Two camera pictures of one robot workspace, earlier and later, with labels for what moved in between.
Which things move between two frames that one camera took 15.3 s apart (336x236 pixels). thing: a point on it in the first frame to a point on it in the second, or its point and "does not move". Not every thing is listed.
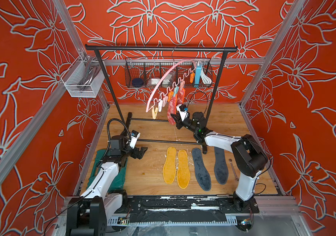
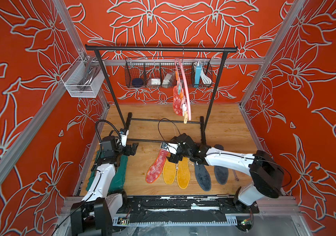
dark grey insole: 203,177 does not move
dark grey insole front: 220,166 does not move
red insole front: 171,109 to 155,169
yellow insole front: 183,176 does not move
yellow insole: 169,171 does not move
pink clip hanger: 170,93 to 182,90
